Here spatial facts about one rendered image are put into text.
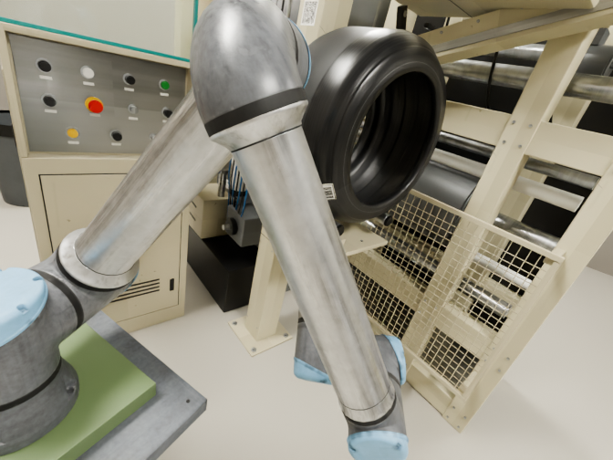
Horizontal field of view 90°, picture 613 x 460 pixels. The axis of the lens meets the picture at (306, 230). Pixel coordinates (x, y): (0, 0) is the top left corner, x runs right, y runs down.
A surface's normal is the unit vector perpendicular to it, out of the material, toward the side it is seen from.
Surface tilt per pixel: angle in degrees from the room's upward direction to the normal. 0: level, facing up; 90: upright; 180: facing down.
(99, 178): 90
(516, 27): 90
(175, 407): 0
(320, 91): 70
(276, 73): 56
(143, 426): 0
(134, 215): 97
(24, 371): 88
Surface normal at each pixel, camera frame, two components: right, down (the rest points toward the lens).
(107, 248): -0.01, 0.54
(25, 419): 0.76, 0.08
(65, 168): 0.62, 0.47
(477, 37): -0.75, 0.14
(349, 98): -0.04, 0.17
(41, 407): 0.92, 0.00
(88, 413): 0.19, -0.89
